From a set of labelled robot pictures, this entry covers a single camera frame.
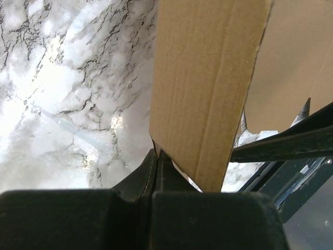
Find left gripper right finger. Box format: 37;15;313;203
150;152;289;249

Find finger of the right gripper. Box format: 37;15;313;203
230;103;332;163

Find brown cardboard box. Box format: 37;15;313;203
149;1;332;192

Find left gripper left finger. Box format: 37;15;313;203
1;150;157;249

